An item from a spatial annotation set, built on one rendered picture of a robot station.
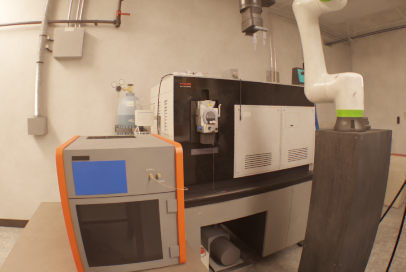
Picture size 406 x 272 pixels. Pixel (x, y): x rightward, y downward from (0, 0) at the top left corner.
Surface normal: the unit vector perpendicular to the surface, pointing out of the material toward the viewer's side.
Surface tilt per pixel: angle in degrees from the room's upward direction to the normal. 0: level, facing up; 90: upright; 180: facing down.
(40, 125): 90
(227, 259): 90
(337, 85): 89
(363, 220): 90
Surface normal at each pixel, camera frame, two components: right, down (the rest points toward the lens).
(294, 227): 0.40, 0.02
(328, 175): -0.95, 0.01
